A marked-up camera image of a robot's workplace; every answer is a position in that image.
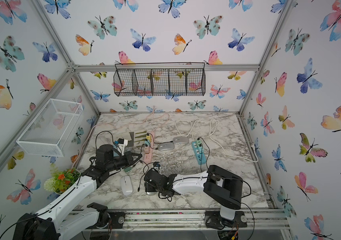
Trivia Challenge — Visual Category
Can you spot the artificial potted plant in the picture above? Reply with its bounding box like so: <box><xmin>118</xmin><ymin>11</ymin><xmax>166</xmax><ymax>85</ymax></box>
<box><xmin>44</xmin><ymin>164</ymin><xmax>81</xmax><ymax>195</ymax></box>

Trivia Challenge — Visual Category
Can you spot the silver mouse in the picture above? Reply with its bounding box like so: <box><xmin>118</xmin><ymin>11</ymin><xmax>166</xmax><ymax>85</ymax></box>
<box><xmin>157</xmin><ymin>142</ymin><xmax>174</xmax><ymax>151</ymax></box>
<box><xmin>172</xmin><ymin>136</ymin><xmax>189</xmax><ymax>145</ymax></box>
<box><xmin>145</xmin><ymin>188</ymin><xmax>157</xmax><ymax>196</ymax></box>

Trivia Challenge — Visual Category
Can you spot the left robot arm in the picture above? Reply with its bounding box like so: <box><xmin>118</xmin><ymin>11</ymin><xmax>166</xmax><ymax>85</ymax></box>
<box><xmin>13</xmin><ymin>145</ymin><xmax>142</xmax><ymax>240</ymax></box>

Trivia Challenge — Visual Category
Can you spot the black charging cable white mouse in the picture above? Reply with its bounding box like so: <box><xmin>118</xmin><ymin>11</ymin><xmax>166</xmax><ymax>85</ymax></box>
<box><xmin>137</xmin><ymin>162</ymin><xmax>154</xmax><ymax>192</ymax></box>

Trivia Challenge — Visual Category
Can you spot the yellow green charger plug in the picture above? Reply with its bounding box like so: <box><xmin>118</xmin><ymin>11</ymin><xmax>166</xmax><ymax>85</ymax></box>
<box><xmin>146</xmin><ymin>133</ymin><xmax>151</xmax><ymax>142</ymax></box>

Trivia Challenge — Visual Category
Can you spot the white mesh wall basket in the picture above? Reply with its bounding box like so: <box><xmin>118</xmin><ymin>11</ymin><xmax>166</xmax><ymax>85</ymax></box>
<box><xmin>16</xmin><ymin>99</ymin><xmax>84</xmax><ymax>157</ymax></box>

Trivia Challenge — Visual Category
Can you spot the white power cord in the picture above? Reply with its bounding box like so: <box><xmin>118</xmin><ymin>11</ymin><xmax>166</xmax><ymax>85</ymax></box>
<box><xmin>174</xmin><ymin>118</ymin><xmax>259</xmax><ymax>163</ymax></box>

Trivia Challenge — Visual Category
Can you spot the white wireless mouse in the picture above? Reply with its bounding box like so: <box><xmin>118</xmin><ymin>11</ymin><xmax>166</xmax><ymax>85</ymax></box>
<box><xmin>120</xmin><ymin>176</ymin><xmax>133</xmax><ymax>196</ymax></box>

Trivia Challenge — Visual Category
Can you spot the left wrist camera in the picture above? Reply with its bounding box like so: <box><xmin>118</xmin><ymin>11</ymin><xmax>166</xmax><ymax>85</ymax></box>
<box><xmin>114</xmin><ymin>138</ymin><xmax>128</xmax><ymax>156</ymax></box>

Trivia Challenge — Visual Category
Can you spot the teal power strip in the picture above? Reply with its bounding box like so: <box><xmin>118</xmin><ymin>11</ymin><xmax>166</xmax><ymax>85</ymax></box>
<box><xmin>191</xmin><ymin>138</ymin><xmax>206</xmax><ymax>166</ymax></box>

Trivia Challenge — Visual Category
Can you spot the green charger plug front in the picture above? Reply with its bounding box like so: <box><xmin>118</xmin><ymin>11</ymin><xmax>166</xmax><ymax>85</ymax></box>
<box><xmin>123</xmin><ymin>167</ymin><xmax>132</xmax><ymax>173</ymax></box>

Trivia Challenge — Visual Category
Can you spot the pink power strip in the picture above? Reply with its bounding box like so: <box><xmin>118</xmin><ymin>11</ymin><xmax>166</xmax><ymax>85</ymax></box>
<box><xmin>143</xmin><ymin>133</ymin><xmax>155</xmax><ymax>163</ymax></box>

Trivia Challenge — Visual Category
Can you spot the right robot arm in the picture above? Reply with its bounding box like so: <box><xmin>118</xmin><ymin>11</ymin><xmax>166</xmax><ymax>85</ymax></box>
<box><xmin>143</xmin><ymin>165</ymin><xmax>244</xmax><ymax>221</ymax></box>

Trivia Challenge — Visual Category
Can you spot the aluminium front rail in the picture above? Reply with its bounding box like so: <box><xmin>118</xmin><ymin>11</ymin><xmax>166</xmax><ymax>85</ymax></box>
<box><xmin>108</xmin><ymin>209</ymin><xmax>290</xmax><ymax>231</ymax></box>

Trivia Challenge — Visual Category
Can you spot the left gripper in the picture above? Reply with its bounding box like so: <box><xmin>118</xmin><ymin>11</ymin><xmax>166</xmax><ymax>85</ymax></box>
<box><xmin>106</xmin><ymin>151</ymin><xmax>142</xmax><ymax>173</ymax></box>

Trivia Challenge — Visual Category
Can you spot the black wire wall basket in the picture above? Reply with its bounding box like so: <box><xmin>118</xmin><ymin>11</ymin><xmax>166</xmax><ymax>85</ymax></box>
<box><xmin>112</xmin><ymin>62</ymin><xmax>206</xmax><ymax>97</ymax></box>

